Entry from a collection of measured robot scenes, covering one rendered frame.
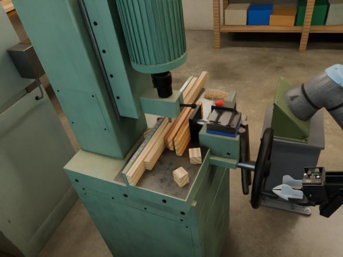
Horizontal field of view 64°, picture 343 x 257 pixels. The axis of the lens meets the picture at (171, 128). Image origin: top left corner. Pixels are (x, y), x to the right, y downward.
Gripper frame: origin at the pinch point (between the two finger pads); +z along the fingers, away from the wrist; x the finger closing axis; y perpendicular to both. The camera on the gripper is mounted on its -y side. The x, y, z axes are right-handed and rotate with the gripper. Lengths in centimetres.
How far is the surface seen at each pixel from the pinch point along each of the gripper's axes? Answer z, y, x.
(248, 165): 10.7, 2.1, -9.7
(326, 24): 2, -60, -296
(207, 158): 21.0, 11.6, -3.8
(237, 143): 10.0, 15.0, -6.7
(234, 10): 94, -10, -291
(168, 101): 27.8, 34.3, -7.6
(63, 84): 59, 53, 0
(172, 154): 31.0, 17.6, -0.1
